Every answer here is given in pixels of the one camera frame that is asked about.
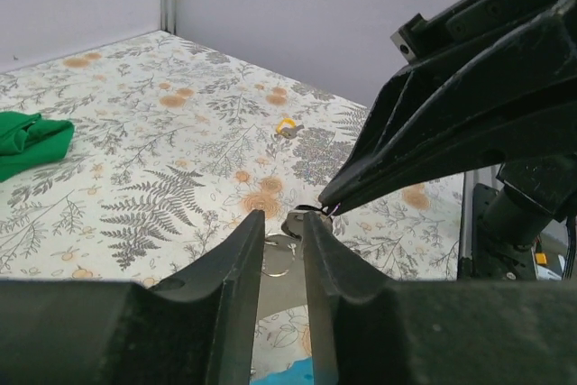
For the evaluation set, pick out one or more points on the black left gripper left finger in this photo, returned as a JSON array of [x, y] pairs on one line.
[[194, 327]]

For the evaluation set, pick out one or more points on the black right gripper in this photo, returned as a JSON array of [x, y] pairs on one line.
[[537, 56]]

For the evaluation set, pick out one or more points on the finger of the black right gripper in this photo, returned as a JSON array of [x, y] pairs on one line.
[[544, 126]]

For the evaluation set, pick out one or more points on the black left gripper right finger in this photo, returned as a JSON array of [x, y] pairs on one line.
[[366, 328]]

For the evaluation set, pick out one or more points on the metal key organizer blue handle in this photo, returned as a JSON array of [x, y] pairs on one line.
[[282, 349]]

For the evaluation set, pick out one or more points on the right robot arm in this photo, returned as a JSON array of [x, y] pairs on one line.
[[549, 182]]

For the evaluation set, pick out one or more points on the green crumpled cloth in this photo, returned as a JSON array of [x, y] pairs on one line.
[[28, 141]]

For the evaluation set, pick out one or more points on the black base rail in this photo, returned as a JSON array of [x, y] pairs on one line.
[[505, 236]]

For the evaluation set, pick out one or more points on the key with yellow ring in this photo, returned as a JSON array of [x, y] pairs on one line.
[[288, 128]]

